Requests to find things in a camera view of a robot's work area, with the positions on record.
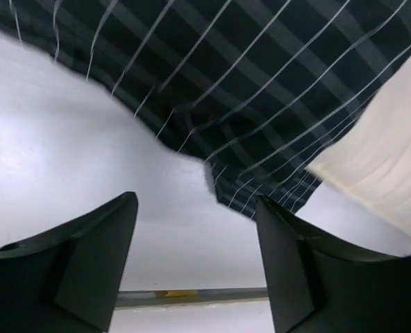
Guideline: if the cream pillow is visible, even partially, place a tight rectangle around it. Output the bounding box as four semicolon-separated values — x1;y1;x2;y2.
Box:
304;29;411;253

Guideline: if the dark checked pillowcase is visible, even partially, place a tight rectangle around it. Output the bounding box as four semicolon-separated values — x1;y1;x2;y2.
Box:
0;1;411;217

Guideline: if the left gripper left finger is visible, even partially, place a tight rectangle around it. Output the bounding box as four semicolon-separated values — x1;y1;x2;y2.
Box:
0;191;138;332

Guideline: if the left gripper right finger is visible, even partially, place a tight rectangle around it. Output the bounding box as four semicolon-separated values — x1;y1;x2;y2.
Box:
255;196;411;333

